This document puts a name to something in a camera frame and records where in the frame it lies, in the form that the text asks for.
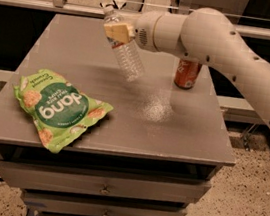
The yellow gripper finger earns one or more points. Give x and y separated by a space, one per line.
121 32

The green Dang chips bag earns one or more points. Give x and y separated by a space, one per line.
60 112

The grey drawer cabinet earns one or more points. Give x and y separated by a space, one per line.
153 154

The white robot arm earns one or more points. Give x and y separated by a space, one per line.
205 36

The orange soda can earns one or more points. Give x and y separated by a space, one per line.
186 74

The clear plastic water bottle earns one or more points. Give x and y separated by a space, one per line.
127 54

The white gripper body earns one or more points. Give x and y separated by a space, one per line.
145 28

